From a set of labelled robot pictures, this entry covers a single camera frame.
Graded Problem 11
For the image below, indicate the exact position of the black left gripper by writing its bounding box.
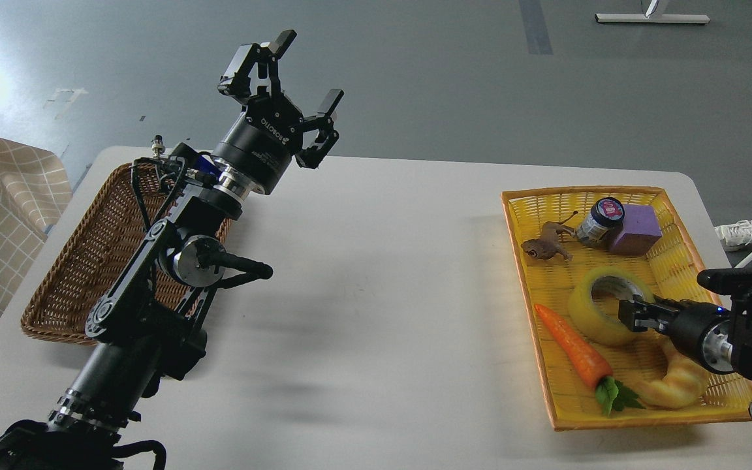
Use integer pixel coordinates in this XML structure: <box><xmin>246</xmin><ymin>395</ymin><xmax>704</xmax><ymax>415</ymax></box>
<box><xmin>212</xmin><ymin>29</ymin><xmax>344</xmax><ymax>195</ymax></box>

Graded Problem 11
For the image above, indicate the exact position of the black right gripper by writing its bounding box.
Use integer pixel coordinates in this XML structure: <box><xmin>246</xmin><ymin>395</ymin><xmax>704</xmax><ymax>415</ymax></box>
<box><xmin>618</xmin><ymin>295</ymin><xmax>734</xmax><ymax>375</ymax></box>

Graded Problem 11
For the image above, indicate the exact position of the yellow tape roll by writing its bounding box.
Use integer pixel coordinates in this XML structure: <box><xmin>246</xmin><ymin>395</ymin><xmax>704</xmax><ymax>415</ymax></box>
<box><xmin>567</xmin><ymin>266</ymin><xmax>654</xmax><ymax>346</ymax></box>

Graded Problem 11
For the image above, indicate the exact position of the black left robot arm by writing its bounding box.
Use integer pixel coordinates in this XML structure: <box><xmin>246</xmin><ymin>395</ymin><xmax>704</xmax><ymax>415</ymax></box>
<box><xmin>0</xmin><ymin>29</ymin><xmax>343</xmax><ymax>469</ymax></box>

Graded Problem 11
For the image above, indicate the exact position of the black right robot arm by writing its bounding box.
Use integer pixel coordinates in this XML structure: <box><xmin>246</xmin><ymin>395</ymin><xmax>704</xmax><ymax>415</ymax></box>
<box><xmin>618</xmin><ymin>268</ymin><xmax>752</xmax><ymax>419</ymax></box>

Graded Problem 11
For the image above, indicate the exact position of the yellow plastic basket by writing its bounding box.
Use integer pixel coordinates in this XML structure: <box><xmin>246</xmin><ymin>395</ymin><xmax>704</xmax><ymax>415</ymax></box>
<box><xmin>501</xmin><ymin>185</ymin><xmax>752</xmax><ymax>431</ymax></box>

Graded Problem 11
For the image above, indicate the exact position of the purple foam block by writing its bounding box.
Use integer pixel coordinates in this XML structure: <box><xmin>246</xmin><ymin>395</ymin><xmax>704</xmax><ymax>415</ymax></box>
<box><xmin>608</xmin><ymin>204</ymin><xmax>663</xmax><ymax>257</ymax></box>

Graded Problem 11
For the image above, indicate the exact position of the small glass jar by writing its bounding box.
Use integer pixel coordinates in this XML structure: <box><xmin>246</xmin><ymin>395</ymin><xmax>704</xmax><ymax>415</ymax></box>
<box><xmin>574</xmin><ymin>197</ymin><xmax>625</xmax><ymax>249</ymax></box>

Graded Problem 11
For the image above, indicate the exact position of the orange toy carrot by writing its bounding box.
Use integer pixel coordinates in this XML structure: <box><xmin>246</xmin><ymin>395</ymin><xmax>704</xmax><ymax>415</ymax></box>
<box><xmin>534</xmin><ymin>304</ymin><xmax>645</xmax><ymax>417</ymax></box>

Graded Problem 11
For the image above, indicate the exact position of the toy croissant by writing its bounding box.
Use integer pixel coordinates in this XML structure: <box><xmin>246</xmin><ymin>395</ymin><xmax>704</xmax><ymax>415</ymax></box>
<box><xmin>632</xmin><ymin>337</ymin><xmax>710</xmax><ymax>409</ymax></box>

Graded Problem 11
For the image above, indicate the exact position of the brown toy animal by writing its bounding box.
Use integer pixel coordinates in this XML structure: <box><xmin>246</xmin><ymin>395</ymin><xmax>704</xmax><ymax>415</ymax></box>
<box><xmin>520</xmin><ymin>210</ymin><xmax>578</xmax><ymax>261</ymax></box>

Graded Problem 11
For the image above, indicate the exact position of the white sneaker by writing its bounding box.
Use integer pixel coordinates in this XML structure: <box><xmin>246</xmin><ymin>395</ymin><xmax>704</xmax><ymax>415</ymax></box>
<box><xmin>714</xmin><ymin>219</ymin><xmax>752</xmax><ymax>252</ymax></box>

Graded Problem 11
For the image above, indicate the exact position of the brown wicker basket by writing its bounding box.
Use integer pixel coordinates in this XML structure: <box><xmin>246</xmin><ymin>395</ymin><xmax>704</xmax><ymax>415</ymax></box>
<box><xmin>21</xmin><ymin>162</ymin><xmax>236</xmax><ymax>345</ymax></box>

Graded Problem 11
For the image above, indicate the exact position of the white stand base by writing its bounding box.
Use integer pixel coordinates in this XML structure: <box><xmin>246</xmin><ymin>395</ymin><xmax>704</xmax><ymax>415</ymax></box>
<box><xmin>594</xmin><ymin>1</ymin><xmax>711</xmax><ymax>25</ymax></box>

